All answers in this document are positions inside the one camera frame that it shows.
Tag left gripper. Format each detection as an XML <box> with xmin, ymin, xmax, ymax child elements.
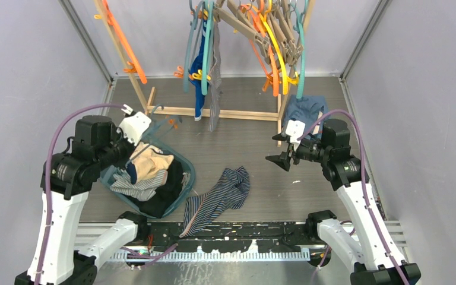
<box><xmin>97</xmin><ymin>122</ymin><xmax>143</xmax><ymax>169</ymax></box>

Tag beige underwear with navy trim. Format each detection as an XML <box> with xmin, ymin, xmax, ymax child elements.
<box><xmin>126</xmin><ymin>142</ymin><xmax>174</xmax><ymax>184</ymax></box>

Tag striped navy shorts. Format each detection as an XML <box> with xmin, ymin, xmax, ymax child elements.
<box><xmin>179</xmin><ymin>166</ymin><xmax>251</xmax><ymax>238</ymax></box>

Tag orange plastic clip hanger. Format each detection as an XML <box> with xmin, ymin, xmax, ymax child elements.
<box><xmin>94</xmin><ymin>0</ymin><xmax>147</xmax><ymax>84</ymax></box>

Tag slate blue clip hanger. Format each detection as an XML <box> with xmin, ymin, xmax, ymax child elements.
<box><xmin>126</xmin><ymin>104</ymin><xmax>183</xmax><ymax>166</ymax></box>

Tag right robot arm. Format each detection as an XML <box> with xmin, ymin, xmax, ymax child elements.
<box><xmin>266</xmin><ymin>119</ymin><xmax>421</xmax><ymax>284</ymax></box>

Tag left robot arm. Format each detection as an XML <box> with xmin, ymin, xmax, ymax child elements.
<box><xmin>15</xmin><ymin>112</ymin><xmax>151</xmax><ymax>284</ymax></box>

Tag right teal hanger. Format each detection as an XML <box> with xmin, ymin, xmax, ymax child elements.
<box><xmin>290</xmin><ymin>0</ymin><xmax>311</xmax><ymax>100</ymax></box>

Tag yellow hanging hanger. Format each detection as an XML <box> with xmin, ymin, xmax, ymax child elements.
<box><xmin>243</xmin><ymin>1</ymin><xmax>302</xmax><ymax>97</ymax></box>

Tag orange hanging hanger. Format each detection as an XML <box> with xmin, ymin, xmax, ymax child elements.
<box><xmin>236</xmin><ymin>1</ymin><xmax>287</xmax><ymax>97</ymax></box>

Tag teal laundry basket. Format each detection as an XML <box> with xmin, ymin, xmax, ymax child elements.
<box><xmin>100</xmin><ymin>135</ymin><xmax>195</xmax><ymax>219</ymax></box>

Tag grey striped garment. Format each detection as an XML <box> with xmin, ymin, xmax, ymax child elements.
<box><xmin>110</xmin><ymin>169</ymin><xmax>168</xmax><ymax>201</ymax></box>

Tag blue patterned cloth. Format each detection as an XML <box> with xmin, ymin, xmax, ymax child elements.
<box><xmin>280</xmin><ymin>94</ymin><xmax>328</xmax><ymax>135</ymax></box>

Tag black garment in basket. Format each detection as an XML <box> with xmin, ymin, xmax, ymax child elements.
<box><xmin>127</xmin><ymin>160</ymin><xmax>183</xmax><ymax>219</ymax></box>

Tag beige wooden hangers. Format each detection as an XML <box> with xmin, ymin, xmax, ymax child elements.
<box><xmin>213</xmin><ymin>1</ymin><xmax>313</xmax><ymax>67</ymax></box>

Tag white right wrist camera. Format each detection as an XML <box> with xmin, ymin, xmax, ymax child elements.
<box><xmin>284</xmin><ymin>119</ymin><xmax>306</xmax><ymax>151</ymax></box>

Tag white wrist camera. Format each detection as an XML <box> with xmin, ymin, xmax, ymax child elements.
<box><xmin>118</xmin><ymin>112</ymin><xmax>151</xmax><ymax>146</ymax></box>
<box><xmin>284</xmin><ymin>119</ymin><xmax>306</xmax><ymax>151</ymax></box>

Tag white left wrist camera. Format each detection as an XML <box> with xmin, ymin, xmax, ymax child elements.
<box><xmin>118</xmin><ymin>112</ymin><xmax>151</xmax><ymax>146</ymax></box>

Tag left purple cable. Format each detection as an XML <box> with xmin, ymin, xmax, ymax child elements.
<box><xmin>34</xmin><ymin>103</ymin><xmax>179</xmax><ymax>285</ymax></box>

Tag wooden hanger rack frame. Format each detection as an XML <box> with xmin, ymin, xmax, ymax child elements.
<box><xmin>94</xmin><ymin>0</ymin><xmax>317</xmax><ymax>147</ymax></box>

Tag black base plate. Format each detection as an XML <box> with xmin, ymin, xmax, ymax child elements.
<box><xmin>124</xmin><ymin>221</ymin><xmax>325</xmax><ymax>254</ymax></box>

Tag white slotted cable duct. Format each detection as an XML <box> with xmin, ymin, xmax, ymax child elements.
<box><xmin>108</xmin><ymin>249</ymin><xmax>311</xmax><ymax>262</ymax></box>

